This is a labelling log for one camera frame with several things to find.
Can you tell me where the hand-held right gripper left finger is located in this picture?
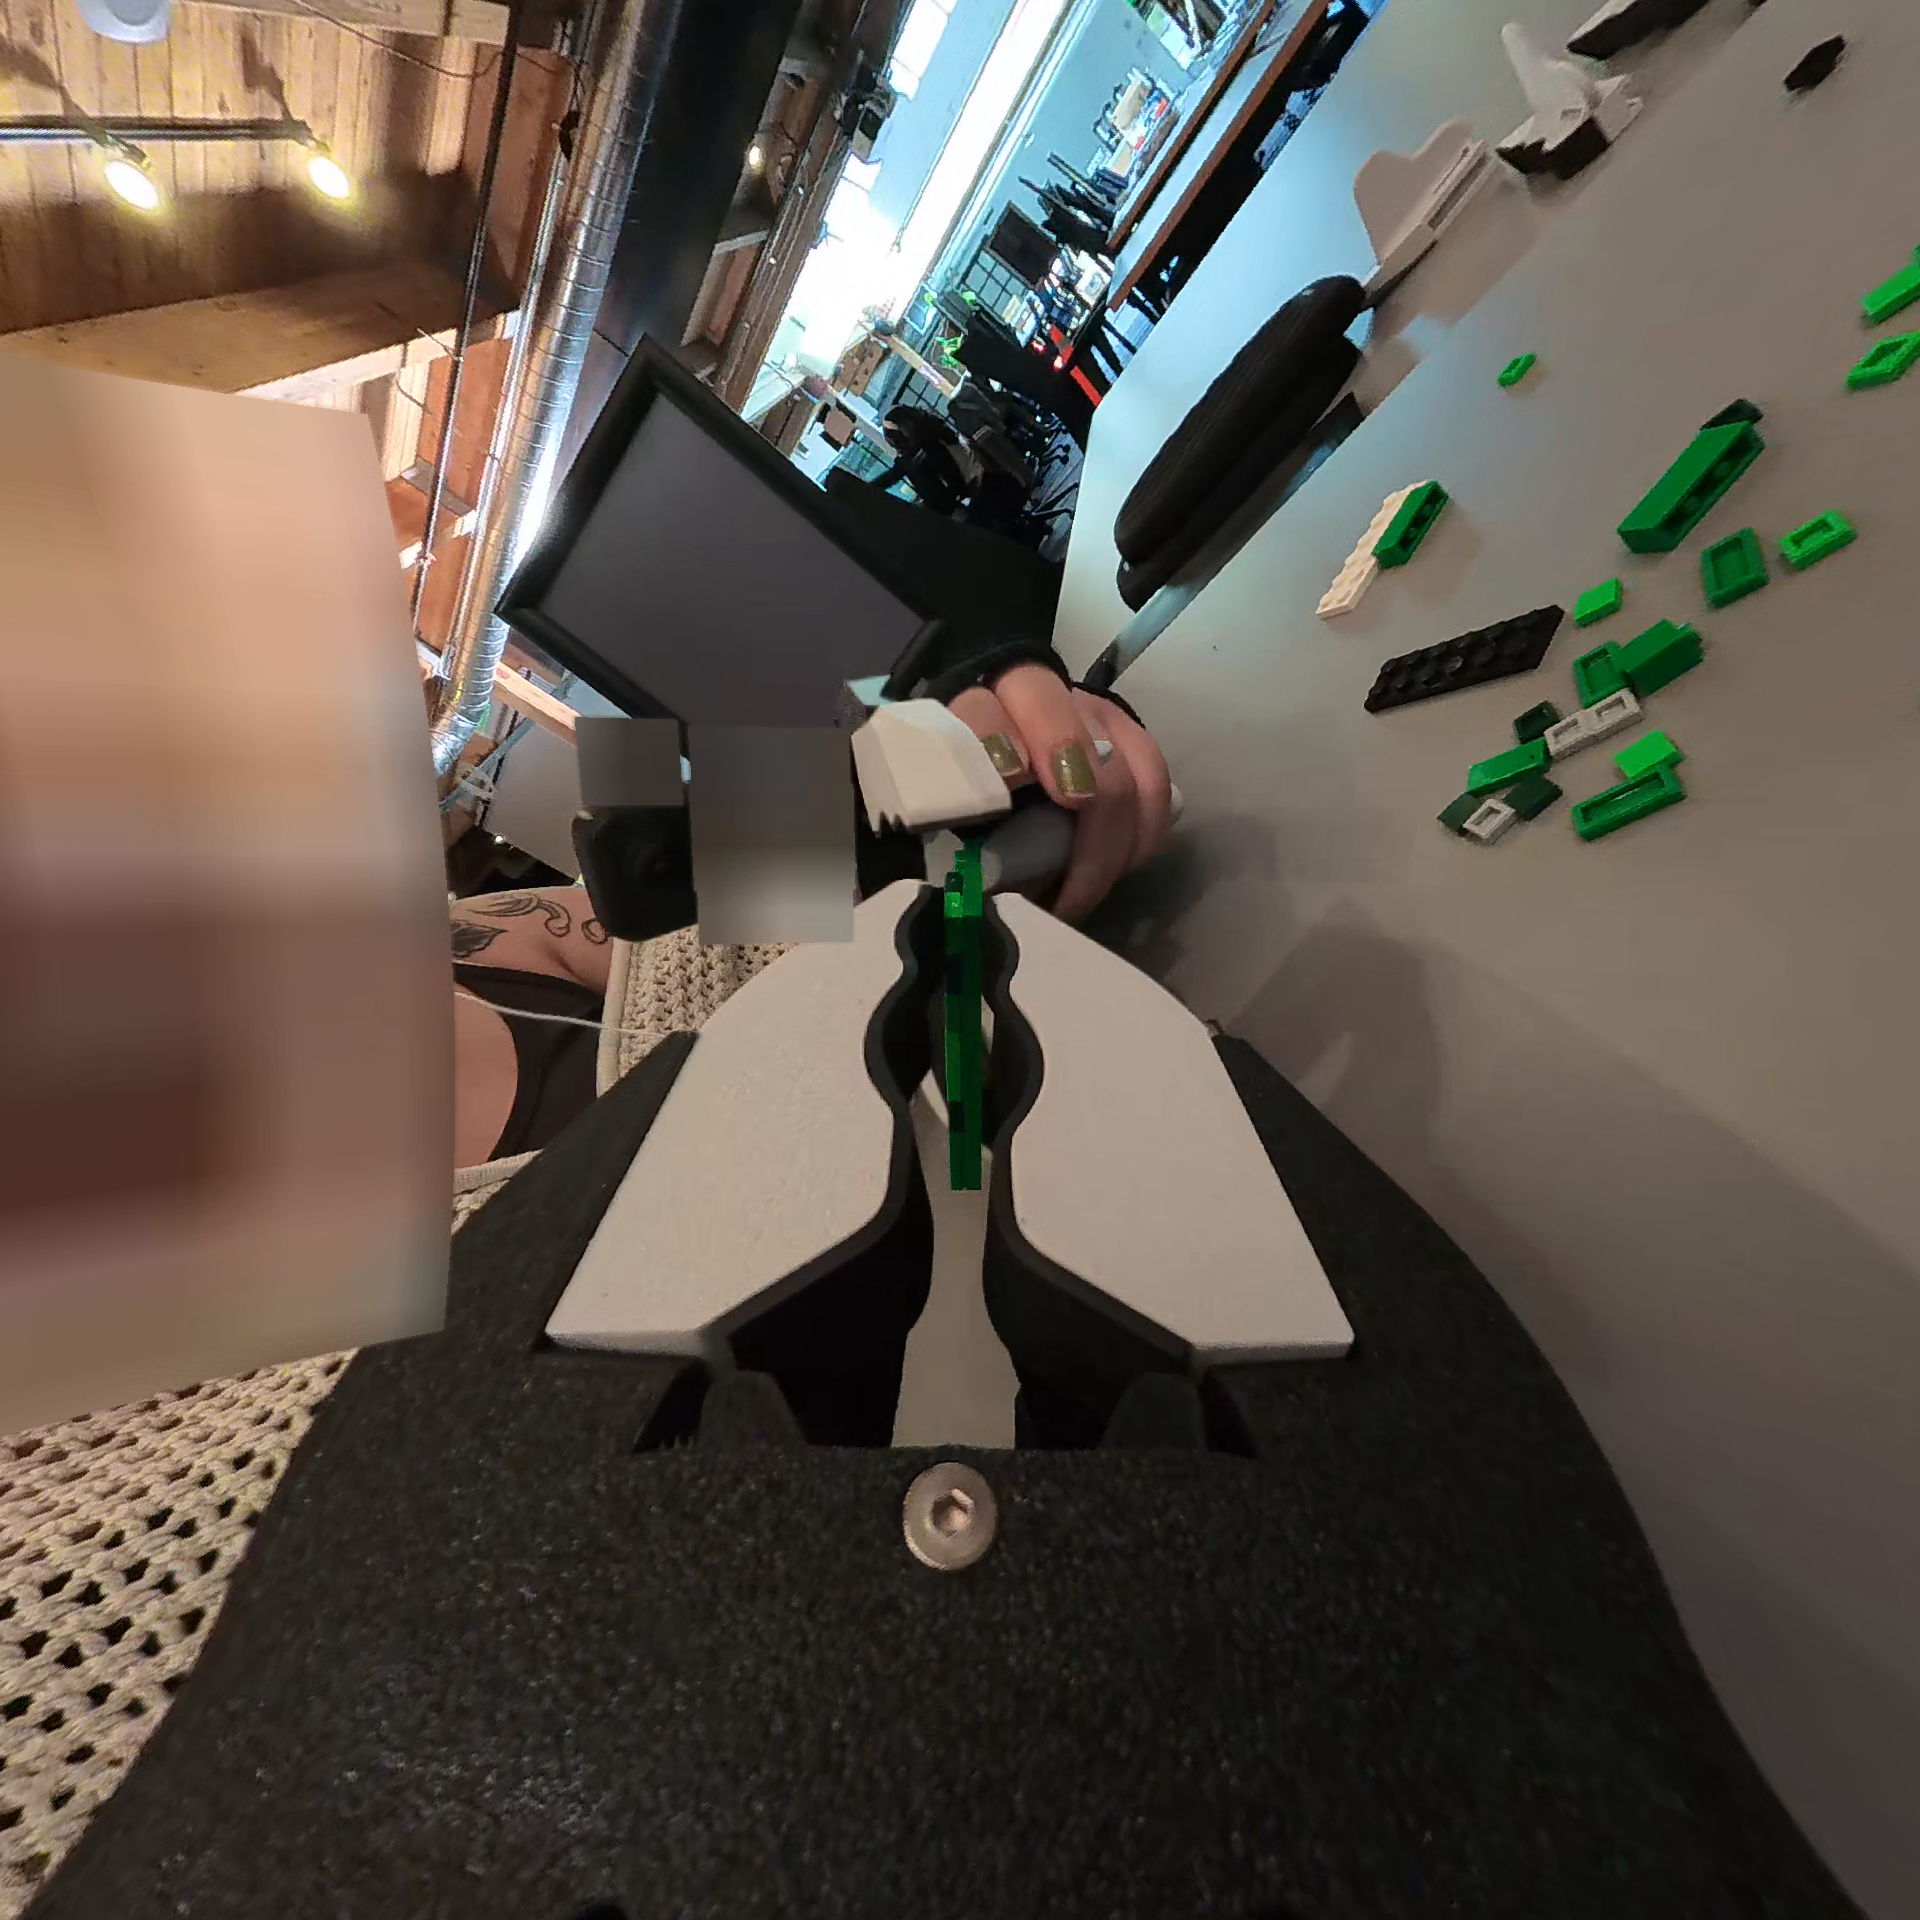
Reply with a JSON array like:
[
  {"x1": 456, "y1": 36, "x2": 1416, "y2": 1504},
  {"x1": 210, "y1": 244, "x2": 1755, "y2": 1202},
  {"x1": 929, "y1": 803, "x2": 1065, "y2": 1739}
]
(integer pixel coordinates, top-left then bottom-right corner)
[{"x1": 544, "y1": 883, "x2": 922, "y2": 1361}]

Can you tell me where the pile of small lego pieces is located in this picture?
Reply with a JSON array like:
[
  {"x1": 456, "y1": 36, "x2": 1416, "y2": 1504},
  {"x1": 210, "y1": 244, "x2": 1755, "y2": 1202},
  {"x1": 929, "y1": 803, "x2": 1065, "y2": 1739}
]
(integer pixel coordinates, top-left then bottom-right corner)
[{"x1": 1437, "y1": 248, "x2": 1920, "y2": 848}]

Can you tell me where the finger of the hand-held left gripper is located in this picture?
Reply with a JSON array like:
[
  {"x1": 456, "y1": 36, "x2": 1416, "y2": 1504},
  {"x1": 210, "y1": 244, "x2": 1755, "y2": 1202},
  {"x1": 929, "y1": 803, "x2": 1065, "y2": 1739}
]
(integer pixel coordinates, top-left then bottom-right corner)
[{"x1": 848, "y1": 699, "x2": 1017, "y2": 834}]

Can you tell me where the person's left hand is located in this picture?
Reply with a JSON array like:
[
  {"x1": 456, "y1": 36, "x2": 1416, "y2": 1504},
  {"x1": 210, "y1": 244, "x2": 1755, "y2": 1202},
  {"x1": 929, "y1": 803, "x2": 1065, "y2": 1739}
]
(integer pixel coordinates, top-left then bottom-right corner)
[{"x1": 934, "y1": 660, "x2": 1190, "y2": 922}]

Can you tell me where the black padded case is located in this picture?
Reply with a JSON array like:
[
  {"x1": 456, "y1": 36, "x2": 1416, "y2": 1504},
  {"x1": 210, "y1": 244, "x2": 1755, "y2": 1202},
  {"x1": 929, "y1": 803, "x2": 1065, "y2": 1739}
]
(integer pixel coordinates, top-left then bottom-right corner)
[{"x1": 1112, "y1": 272, "x2": 1377, "y2": 610}]

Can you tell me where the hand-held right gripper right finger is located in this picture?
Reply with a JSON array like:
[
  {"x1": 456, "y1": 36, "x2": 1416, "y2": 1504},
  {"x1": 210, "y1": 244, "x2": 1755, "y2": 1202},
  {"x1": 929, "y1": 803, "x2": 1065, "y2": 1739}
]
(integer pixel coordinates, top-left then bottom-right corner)
[{"x1": 982, "y1": 891, "x2": 1355, "y2": 1368}]

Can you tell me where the green lego baseplate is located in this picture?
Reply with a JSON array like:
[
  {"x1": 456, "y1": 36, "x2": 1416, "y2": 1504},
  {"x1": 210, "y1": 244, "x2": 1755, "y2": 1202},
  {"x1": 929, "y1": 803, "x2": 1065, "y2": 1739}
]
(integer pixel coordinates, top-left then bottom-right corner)
[{"x1": 939, "y1": 848, "x2": 996, "y2": 1196}]

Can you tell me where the person's torso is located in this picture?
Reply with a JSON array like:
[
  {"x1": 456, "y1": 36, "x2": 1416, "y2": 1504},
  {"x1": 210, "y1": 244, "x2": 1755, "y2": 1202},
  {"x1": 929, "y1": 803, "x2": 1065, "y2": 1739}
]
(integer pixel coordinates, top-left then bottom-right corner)
[{"x1": 450, "y1": 884, "x2": 617, "y2": 1174}]

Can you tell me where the silver spiral duct pipe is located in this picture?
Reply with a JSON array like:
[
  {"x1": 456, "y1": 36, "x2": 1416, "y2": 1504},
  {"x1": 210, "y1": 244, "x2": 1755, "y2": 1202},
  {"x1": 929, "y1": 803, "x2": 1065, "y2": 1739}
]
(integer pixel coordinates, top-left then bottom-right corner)
[{"x1": 432, "y1": 0, "x2": 681, "y2": 771}]

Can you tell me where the black lego plate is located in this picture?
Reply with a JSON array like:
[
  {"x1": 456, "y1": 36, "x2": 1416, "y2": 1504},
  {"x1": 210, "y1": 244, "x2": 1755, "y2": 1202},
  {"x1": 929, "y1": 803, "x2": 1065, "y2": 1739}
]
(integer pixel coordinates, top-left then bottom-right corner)
[{"x1": 1363, "y1": 604, "x2": 1569, "y2": 715}]

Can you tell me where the white lego plate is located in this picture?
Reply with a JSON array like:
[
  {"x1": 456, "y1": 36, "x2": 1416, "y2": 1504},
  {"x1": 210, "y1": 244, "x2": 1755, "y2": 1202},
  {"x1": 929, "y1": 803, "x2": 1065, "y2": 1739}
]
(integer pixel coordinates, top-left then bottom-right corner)
[{"x1": 1315, "y1": 480, "x2": 1451, "y2": 623}]

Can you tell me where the green lego brick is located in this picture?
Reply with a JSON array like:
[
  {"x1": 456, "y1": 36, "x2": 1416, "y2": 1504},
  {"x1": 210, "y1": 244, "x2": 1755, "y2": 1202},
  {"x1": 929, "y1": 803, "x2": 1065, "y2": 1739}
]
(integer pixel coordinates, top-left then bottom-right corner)
[{"x1": 1371, "y1": 480, "x2": 1457, "y2": 570}]

